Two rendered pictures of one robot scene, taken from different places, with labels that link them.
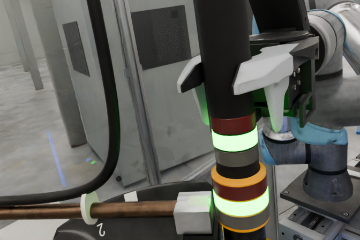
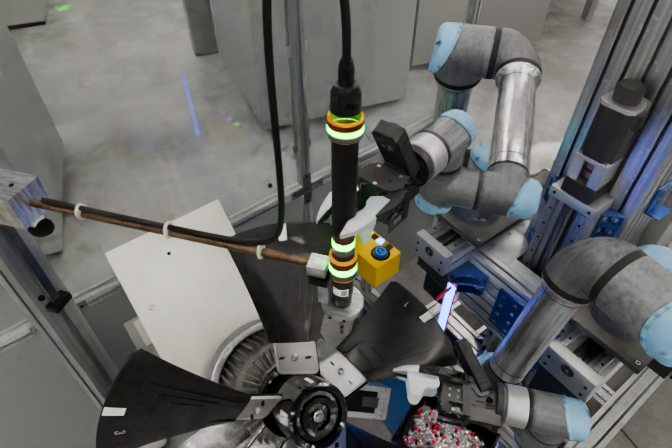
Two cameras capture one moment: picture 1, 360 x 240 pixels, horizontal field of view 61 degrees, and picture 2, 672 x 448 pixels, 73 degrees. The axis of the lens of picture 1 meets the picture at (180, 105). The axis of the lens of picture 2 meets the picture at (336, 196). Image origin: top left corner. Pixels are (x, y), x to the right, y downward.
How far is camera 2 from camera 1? 0.46 m
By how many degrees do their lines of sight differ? 25
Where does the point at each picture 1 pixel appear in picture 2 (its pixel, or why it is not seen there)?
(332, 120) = (441, 202)
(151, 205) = (295, 258)
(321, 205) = (461, 227)
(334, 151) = not seen: hidden behind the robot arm
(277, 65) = (364, 224)
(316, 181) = not seen: hidden behind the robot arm
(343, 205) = (480, 231)
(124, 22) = not seen: outside the picture
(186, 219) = (312, 270)
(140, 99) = (299, 82)
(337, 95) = (448, 186)
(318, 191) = (463, 213)
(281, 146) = not seen: hidden behind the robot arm
